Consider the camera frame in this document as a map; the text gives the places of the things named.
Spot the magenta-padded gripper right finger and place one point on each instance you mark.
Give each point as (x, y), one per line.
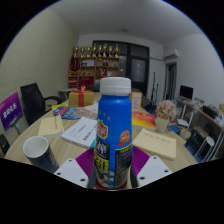
(155, 170)

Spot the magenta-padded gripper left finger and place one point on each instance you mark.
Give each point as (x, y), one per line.
(69, 171)

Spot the blue drink bottle white cap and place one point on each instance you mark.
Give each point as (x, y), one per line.
(113, 116)

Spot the tan book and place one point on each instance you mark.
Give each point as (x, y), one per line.
(50, 126)
(155, 143)

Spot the black mug white inside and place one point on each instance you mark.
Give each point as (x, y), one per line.
(43, 156)

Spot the teal book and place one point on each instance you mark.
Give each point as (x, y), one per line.
(93, 143)

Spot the red and orange book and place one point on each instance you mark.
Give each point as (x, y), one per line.
(144, 120)

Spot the blue colourful brochure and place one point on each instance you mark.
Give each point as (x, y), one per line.
(68, 112)

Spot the pink flowers in white pot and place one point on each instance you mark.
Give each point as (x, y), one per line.
(165, 111)

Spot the white round stool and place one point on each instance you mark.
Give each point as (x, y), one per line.
(208, 141)

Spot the yellow booklet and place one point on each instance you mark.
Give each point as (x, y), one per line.
(58, 106)

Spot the black bag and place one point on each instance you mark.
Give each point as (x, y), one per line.
(4, 144)

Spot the small tan carton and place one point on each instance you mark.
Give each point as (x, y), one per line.
(136, 101)

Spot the gold gift box red ribbon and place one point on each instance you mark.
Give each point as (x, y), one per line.
(81, 99)

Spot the cluttered wooden side desk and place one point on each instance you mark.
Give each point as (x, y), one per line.
(206, 115)

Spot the black office chair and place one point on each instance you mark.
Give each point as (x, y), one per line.
(33, 103)

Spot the black tripod stand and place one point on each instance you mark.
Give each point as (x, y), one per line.
(154, 90)

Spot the small round white table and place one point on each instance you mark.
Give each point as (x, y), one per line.
(66, 90)

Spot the purple sign board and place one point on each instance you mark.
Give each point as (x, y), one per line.
(10, 111)

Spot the black computer monitor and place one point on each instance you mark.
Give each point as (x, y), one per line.
(186, 92)

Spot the dark glass door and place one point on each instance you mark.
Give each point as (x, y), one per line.
(138, 70)

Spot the wooden shelf unit with trophies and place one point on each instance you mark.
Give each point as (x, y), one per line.
(93, 70)

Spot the white wall air conditioner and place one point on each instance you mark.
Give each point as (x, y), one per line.
(171, 54)

